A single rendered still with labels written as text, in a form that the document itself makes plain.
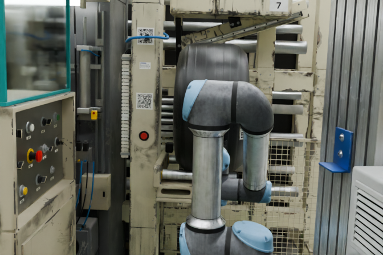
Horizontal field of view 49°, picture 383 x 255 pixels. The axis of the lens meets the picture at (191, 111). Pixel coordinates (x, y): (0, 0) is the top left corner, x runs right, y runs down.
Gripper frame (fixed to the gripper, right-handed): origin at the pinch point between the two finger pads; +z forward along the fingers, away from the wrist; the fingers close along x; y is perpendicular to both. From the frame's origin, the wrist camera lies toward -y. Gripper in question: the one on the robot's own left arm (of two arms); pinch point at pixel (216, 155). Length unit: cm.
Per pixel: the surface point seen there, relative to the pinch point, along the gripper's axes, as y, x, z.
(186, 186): -15.1, 12.5, 10.8
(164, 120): 12, 28, 57
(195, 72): 33.7, 10.1, -1.7
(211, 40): 56, 4, 51
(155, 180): -12.9, 25.9, 9.0
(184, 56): 41.1, 15.2, 6.1
